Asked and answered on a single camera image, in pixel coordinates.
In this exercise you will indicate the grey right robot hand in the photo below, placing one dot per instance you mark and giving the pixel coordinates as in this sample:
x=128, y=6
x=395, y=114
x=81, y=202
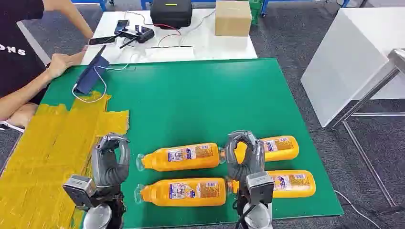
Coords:
x=253, y=158

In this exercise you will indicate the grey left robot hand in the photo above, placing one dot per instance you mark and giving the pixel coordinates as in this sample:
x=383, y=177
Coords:
x=106, y=172

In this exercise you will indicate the person's right hand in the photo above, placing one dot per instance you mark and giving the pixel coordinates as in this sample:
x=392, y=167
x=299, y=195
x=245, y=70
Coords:
x=58, y=64

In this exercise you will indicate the orange drink bottle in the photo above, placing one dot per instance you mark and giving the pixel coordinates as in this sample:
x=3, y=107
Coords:
x=186, y=192
x=294, y=184
x=281, y=148
x=183, y=156

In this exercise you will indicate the smartphone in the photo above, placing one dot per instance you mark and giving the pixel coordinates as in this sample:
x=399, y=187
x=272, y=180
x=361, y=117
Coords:
x=102, y=40

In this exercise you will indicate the dark blue tablet case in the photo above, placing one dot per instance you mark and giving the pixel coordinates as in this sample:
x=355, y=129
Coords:
x=90, y=77

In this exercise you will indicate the person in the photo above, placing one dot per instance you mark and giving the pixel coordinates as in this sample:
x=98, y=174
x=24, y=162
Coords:
x=15, y=63

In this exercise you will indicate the yellow sheet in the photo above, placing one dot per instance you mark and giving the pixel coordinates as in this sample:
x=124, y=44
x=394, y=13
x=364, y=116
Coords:
x=41, y=151

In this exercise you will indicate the green table mat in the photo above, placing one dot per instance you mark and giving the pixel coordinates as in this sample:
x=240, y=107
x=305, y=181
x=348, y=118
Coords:
x=189, y=104

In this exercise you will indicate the black remote controller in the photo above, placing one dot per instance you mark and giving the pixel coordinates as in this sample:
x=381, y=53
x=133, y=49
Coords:
x=142, y=34

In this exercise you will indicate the white power strip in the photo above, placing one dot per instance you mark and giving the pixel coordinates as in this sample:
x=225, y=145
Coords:
x=169, y=53

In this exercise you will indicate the black equipment case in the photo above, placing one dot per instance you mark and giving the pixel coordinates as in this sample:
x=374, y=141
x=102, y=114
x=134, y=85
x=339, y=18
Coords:
x=171, y=12

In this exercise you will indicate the large white panel table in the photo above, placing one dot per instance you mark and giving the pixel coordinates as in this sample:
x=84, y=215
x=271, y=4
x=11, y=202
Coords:
x=341, y=63

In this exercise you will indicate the brown cardboard box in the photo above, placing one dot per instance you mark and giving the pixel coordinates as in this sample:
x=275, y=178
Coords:
x=233, y=19

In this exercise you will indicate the green crate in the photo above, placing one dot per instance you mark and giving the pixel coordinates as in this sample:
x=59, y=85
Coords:
x=255, y=11

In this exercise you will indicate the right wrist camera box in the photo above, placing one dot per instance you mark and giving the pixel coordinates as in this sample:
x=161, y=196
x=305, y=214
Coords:
x=260, y=188

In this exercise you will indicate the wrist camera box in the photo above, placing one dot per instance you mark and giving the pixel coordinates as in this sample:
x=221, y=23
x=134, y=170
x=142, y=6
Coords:
x=260, y=188
x=79, y=189

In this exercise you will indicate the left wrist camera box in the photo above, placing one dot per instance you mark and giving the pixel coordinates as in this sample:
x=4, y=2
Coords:
x=79, y=189

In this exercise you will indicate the blue metal frame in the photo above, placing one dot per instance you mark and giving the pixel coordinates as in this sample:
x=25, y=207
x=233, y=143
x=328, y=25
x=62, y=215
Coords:
x=103, y=4

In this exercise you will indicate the steel bench frame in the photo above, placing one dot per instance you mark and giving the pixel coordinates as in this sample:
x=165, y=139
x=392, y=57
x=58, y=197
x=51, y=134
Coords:
x=397, y=58

